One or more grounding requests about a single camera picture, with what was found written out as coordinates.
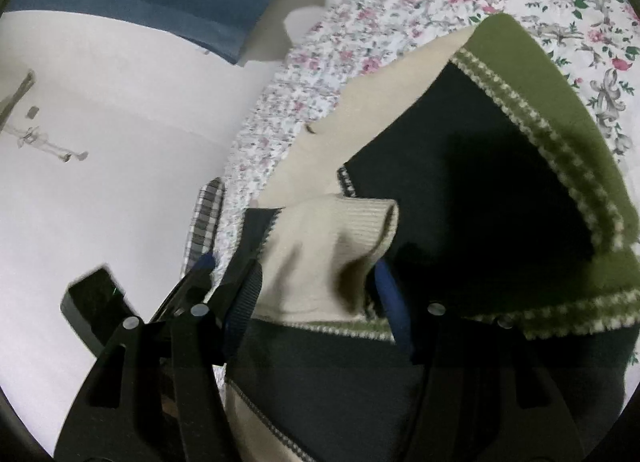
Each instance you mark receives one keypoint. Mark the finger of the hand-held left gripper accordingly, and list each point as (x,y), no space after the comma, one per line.
(202,269)

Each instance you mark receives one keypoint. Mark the green beige navy knit sweater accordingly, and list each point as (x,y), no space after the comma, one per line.
(500,167)

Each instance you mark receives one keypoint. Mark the metal wall hook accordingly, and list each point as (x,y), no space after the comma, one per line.
(47,145)

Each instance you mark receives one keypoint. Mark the floral bedsheet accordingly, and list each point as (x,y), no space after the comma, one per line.
(400,17)

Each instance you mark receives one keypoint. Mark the wooden wall strip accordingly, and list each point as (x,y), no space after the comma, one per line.
(20,90)

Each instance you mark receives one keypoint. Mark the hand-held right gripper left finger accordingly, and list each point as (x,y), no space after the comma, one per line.
(242,302)

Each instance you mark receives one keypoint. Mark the plaid cloth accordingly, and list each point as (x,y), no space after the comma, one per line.
(205,222)

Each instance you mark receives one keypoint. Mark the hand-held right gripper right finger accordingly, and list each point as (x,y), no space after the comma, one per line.
(392,302)

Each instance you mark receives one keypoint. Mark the small grey wall switch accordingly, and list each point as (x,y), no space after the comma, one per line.
(33,112)

